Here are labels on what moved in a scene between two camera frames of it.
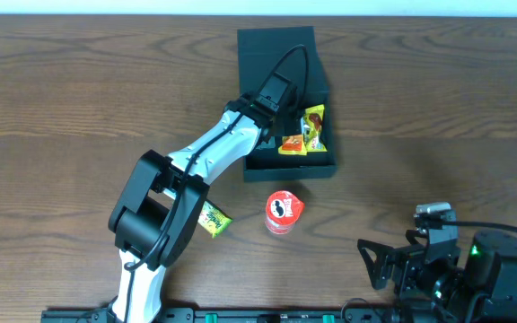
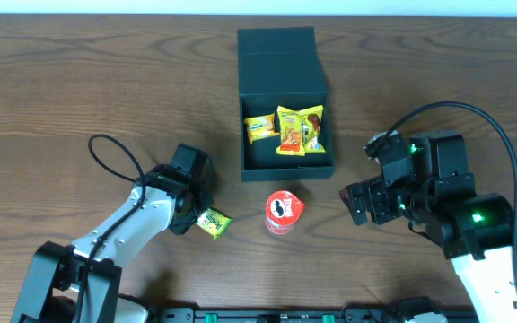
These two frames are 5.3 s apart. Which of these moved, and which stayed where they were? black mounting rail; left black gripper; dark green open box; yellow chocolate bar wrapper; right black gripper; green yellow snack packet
Moved: right black gripper; left black gripper
Stayed: black mounting rail; green yellow snack packet; dark green open box; yellow chocolate bar wrapper
